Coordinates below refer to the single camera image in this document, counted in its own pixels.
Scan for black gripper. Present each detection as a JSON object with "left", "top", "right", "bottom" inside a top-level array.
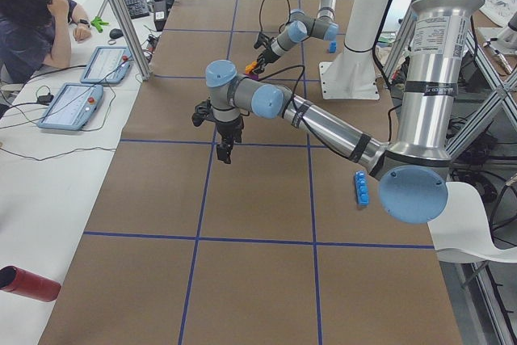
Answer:
[
  {"left": 216, "top": 115, "right": 244, "bottom": 164},
  {"left": 250, "top": 48, "right": 278, "bottom": 74}
]

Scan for orange trapezoid block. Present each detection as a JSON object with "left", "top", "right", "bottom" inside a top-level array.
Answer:
[{"left": 245, "top": 61, "right": 259, "bottom": 74}]

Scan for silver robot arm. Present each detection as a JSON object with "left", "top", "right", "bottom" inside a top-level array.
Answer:
[
  {"left": 191, "top": 0, "right": 485, "bottom": 224},
  {"left": 245, "top": 0, "right": 338, "bottom": 76}
]

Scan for small blue block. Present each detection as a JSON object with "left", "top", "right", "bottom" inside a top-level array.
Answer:
[{"left": 327, "top": 40, "right": 338, "bottom": 53}]

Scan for brown paper table cover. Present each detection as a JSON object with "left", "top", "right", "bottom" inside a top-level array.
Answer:
[{"left": 40, "top": 0, "right": 461, "bottom": 344}]

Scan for long blue block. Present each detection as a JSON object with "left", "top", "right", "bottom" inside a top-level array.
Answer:
[{"left": 354, "top": 170, "right": 370, "bottom": 206}]

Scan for far blue teach pendant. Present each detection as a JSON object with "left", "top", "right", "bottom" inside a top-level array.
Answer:
[{"left": 80, "top": 46, "right": 132, "bottom": 84}]

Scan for blue teach pendant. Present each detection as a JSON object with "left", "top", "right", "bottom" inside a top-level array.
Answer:
[
  {"left": 80, "top": 46, "right": 132, "bottom": 84},
  {"left": 37, "top": 83, "right": 103, "bottom": 131}
]

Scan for black keyboard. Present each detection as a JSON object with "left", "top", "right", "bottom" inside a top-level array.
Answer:
[{"left": 124, "top": 0, "right": 149, "bottom": 19}]

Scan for black computer mouse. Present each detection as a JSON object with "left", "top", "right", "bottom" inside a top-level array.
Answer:
[{"left": 109, "top": 28, "right": 124, "bottom": 40}]

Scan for near blue teach pendant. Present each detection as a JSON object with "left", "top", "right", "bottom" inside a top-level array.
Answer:
[{"left": 37, "top": 83, "right": 103, "bottom": 131}]

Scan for green plastic part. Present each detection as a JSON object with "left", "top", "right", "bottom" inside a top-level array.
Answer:
[{"left": 90, "top": 15, "right": 109, "bottom": 33}]

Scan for seated person dark shirt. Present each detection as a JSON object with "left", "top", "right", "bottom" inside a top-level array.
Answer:
[{"left": 1, "top": 0, "right": 91, "bottom": 83}]

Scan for white chair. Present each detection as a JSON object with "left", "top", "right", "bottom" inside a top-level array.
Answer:
[{"left": 427, "top": 182, "right": 516, "bottom": 263}]

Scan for red cardboard tube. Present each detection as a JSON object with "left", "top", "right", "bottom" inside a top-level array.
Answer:
[{"left": 1, "top": 266, "right": 61, "bottom": 302}]

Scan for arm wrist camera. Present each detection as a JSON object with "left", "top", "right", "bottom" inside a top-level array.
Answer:
[{"left": 254, "top": 32, "right": 272, "bottom": 49}]

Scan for black camera cable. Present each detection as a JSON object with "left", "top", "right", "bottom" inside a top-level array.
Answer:
[{"left": 258, "top": 63, "right": 306, "bottom": 99}]

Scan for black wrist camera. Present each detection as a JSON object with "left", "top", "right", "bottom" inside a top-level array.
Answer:
[{"left": 191, "top": 99, "right": 215, "bottom": 127}]

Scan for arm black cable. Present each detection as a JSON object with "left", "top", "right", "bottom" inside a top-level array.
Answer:
[{"left": 258, "top": 0, "right": 292, "bottom": 39}]

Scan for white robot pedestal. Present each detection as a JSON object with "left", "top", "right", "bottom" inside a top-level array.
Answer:
[{"left": 320, "top": 0, "right": 389, "bottom": 100}]

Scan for aluminium frame post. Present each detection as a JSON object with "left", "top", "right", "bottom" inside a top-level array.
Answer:
[{"left": 108, "top": 0, "right": 151, "bottom": 81}]

